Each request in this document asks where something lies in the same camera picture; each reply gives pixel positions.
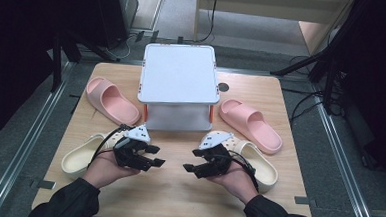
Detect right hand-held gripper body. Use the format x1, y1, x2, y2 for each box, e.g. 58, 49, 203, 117
191, 129, 237, 182

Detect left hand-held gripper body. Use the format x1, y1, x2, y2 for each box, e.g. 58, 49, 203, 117
112, 121, 154, 172

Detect cream clog shoe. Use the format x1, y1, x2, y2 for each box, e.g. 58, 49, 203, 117
206, 129, 281, 195
60, 128, 138, 183

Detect pink slide slipper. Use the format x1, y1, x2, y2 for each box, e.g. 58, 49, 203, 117
83, 76, 144, 128
216, 98, 286, 156

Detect white shoe rack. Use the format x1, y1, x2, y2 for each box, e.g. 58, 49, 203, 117
135, 41, 224, 135

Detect person's right hand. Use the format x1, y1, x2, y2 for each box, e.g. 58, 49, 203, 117
205, 158, 261, 206

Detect person's left hand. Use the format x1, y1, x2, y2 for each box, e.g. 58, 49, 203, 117
82, 147, 143, 192

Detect black stand legs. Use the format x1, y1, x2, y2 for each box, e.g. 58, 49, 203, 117
46, 30, 123, 97

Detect black tripod stand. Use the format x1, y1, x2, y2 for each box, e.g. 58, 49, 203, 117
268, 0, 358, 116

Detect light wooden cabinet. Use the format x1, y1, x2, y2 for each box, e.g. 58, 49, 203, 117
193, 0, 356, 59

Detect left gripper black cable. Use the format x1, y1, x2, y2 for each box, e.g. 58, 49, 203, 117
87, 122, 133, 171

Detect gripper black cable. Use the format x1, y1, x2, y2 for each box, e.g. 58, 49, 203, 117
226, 149, 263, 193
87, 122, 133, 171

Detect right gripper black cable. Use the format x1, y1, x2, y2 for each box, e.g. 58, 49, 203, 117
226, 149, 263, 193

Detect metal floor rail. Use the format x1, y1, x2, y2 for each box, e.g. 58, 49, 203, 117
0, 57, 77, 217
303, 79, 386, 217

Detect black floor cables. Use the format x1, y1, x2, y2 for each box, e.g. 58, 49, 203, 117
279, 87, 328, 124

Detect white floor cable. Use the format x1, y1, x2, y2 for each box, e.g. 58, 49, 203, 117
104, 33, 138, 61

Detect black hanging cable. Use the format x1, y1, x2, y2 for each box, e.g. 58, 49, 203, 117
195, 0, 220, 45

